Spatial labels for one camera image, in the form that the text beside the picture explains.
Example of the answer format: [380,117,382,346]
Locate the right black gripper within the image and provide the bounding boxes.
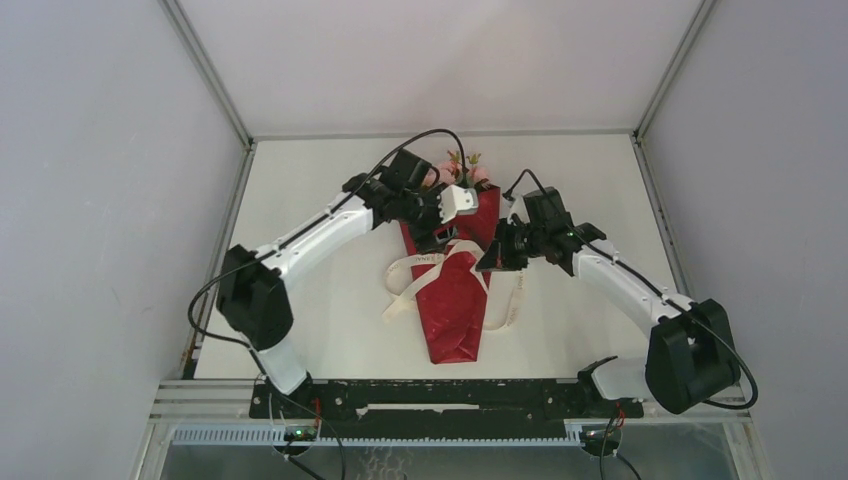
[477,217,547,271]

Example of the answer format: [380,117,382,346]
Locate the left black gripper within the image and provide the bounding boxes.
[397,183,459,255]

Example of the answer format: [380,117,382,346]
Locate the pink flower stem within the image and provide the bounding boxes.
[466,153,492,191]
[422,150,477,187]

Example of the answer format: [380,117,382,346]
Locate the cream ribbon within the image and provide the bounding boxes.
[381,240,526,332]

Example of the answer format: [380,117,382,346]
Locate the red wrapping paper sheet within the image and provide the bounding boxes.
[400,186,500,364]

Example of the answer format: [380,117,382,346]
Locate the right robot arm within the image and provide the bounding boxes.
[476,187,750,416]

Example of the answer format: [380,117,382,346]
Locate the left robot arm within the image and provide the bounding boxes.
[215,149,479,417]

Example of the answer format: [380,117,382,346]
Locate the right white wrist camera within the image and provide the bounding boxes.
[505,197,529,224]

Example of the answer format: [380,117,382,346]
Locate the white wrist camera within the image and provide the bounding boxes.
[505,197,529,224]
[438,185,479,224]

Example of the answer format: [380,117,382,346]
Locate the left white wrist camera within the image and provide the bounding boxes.
[438,185,479,224]

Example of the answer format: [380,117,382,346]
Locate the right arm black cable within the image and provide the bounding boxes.
[502,168,759,480]

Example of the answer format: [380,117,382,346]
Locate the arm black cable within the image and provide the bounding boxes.
[502,168,759,480]
[186,128,468,480]

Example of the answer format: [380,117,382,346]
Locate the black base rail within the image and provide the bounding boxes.
[248,379,644,441]

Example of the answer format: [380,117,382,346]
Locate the white cable duct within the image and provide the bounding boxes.
[170,423,584,448]

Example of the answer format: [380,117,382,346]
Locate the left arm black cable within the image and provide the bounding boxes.
[186,128,468,480]

